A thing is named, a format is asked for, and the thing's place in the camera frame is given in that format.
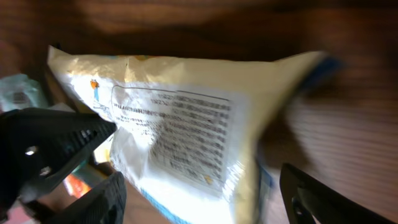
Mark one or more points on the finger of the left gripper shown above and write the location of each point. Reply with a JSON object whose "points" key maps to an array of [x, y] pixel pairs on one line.
{"points": [[40, 147]]}

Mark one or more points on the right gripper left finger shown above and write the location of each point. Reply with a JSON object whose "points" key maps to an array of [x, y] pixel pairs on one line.
{"points": [[104, 204]]}

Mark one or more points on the orange small snack pack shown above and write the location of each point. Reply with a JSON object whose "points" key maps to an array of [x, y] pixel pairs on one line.
{"points": [[75, 187]]}

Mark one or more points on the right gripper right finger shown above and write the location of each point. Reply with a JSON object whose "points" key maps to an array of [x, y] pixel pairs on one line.
{"points": [[307, 200]]}

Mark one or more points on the large white snack bag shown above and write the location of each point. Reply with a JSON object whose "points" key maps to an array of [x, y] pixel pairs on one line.
{"points": [[188, 128]]}

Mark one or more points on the small teal tissue pack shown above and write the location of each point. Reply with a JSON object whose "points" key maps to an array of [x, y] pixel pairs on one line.
{"points": [[87, 173]]}

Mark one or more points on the teal white tissue pack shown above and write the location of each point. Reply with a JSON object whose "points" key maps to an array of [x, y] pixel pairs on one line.
{"points": [[19, 92]]}

